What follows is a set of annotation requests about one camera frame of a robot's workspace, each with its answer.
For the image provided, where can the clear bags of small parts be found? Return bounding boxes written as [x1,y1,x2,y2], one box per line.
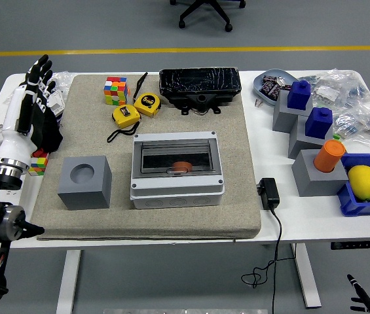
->
[3,71,74,105]

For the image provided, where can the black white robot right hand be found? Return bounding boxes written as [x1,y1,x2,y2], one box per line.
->
[346,273,370,314]

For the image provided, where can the orange cylinder battery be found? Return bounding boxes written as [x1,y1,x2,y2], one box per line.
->
[171,160,194,174]
[313,139,347,173]

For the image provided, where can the white wall socket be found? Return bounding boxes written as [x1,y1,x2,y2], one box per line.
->
[45,88,67,118]

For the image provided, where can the grey electrical enclosure box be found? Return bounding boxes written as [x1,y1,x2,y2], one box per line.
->
[130,131,226,210]

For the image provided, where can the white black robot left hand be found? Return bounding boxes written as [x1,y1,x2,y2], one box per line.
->
[0,54,57,166]

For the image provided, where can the grey holder block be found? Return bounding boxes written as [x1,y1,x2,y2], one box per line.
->
[291,148,350,198]
[56,156,113,211]
[272,90,314,133]
[287,114,335,160]

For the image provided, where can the yellow lemon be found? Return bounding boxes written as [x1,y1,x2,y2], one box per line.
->
[348,165,370,201]

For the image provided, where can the grey-brown table mat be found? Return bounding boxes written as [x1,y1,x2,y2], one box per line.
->
[29,73,263,241]

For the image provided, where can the black plastic housing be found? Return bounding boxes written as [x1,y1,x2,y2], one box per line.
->
[158,67,242,116]

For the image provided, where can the black table control panel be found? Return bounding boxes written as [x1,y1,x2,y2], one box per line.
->
[331,240,370,251]

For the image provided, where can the white table leg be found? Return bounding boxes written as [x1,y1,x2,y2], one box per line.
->
[56,250,83,314]
[290,243,322,309]

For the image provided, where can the small colourful puzzle cube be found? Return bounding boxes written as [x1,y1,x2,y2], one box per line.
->
[29,147,50,177]

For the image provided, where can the blue-grey oval plate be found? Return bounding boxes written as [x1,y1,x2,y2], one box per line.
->
[253,68,300,108]

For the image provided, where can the large colourful puzzle cube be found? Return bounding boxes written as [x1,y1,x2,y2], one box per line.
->
[103,77,130,106]

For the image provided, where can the large yellow tape measure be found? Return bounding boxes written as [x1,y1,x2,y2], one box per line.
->
[133,72,162,116]

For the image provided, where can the transparent hinged box lid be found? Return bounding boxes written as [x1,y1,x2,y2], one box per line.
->
[138,139,215,177]

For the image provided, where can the black power adapter with cord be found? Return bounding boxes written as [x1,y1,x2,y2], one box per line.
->
[240,177,284,314]

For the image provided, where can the black cloth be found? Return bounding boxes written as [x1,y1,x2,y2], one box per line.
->
[29,99,64,154]

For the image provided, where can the small yellow tape measure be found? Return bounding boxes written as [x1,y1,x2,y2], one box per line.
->
[107,105,141,144]

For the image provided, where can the blue plastic bin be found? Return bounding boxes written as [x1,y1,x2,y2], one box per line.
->
[337,152,370,217]

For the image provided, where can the clear bag of parts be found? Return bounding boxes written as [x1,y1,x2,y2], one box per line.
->
[299,74,320,89]
[312,68,370,111]
[333,109,370,153]

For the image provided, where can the blue plastic block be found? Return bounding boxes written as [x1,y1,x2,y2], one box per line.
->
[305,107,333,140]
[287,80,313,111]

